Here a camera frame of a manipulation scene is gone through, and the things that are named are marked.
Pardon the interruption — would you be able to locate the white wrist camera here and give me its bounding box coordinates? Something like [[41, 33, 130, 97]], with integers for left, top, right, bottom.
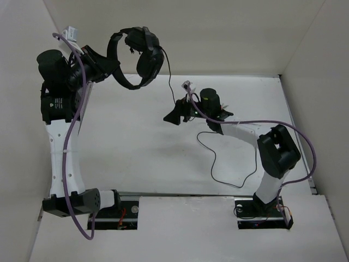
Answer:
[[61, 26, 78, 45], [182, 80, 196, 95]]

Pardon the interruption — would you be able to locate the black headset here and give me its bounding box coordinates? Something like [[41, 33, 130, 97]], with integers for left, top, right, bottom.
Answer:
[[107, 26, 165, 90]]

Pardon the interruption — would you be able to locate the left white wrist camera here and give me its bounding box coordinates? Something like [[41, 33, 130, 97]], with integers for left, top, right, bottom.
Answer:
[[61, 26, 78, 45]]

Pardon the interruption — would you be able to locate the black headset cable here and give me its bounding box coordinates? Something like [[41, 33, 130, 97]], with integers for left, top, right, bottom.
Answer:
[[160, 46, 258, 189]]

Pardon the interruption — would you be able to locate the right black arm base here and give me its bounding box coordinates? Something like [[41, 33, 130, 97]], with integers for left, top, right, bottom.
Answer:
[[233, 198, 294, 230]]

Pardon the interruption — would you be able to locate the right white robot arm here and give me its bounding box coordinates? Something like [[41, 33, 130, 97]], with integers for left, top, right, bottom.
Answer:
[[163, 82, 300, 215]]

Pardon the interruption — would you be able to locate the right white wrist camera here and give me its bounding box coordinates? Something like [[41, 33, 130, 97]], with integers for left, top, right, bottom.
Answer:
[[182, 80, 196, 95]]

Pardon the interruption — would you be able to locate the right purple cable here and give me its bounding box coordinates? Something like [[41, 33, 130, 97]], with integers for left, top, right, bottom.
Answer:
[[185, 84, 318, 227]]

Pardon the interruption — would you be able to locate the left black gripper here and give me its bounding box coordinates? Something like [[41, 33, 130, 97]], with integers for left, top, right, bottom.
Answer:
[[66, 45, 121, 90]]

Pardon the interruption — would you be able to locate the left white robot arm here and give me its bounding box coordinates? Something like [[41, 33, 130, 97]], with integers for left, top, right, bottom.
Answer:
[[37, 45, 122, 217]]

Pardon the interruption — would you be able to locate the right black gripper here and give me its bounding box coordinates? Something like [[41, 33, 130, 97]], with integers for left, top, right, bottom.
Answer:
[[163, 93, 210, 125]]

